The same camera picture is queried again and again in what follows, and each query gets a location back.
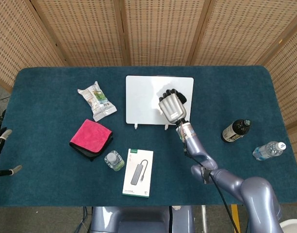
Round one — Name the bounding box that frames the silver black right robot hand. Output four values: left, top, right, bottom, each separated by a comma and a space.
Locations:
158, 89, 188, 122

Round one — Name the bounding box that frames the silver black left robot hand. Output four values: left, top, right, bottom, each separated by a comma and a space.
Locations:
0, 129, 23, 179

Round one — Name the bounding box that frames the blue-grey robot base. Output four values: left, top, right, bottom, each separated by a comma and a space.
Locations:
90, 205, 195, 233

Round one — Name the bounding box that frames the white board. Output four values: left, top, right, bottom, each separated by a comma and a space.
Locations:
125, 75, 195, 127

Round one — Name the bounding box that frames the blue carpet table mat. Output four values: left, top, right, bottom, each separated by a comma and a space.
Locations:
0, 65, 297, 207

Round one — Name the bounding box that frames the dark glass bottle white label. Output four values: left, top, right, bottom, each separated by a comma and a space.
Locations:
221, 118, 252, 143

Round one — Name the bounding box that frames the white USB hub box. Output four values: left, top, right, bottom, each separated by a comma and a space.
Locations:
122, 148, 154, 198

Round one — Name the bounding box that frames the silver snack bag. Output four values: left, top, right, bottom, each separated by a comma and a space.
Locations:
77, 81, 118, 122

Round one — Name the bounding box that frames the woven bamboo folding screen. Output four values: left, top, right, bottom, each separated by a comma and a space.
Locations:
0, 0, 297, 170

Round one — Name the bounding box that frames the small clear jar green label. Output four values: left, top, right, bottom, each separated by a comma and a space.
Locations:
104, 150, 125, 172

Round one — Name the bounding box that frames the pink folded microfibre cloth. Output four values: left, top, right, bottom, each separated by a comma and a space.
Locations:
69, 118, 114, 162

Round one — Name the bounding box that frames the clear plastic water bottle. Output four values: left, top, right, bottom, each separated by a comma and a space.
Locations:
252, 141, 287, 161

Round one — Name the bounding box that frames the yellow floor tape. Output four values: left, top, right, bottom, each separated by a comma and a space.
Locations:
231, 204, 241, 233

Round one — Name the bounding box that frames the white round object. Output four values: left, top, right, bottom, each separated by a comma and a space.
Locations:
280, 219, 297, 233

